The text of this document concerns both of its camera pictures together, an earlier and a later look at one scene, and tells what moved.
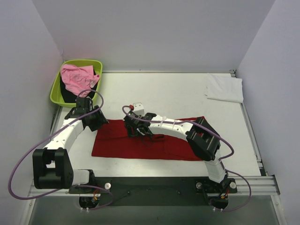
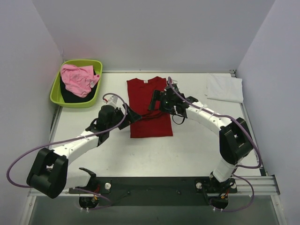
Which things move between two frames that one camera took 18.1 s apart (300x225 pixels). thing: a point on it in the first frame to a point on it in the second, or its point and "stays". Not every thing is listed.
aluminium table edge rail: (262, 172) stays
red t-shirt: (113, 140) to (152, 123)
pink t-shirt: (80, 80) stays
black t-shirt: (69, 97) stays
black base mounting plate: (146, 191) stays
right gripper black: (135, 128) to (158, 100)
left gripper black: (78, 110) to (128, 115)
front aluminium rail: (261, 186) stays
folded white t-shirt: (223, 86) stays
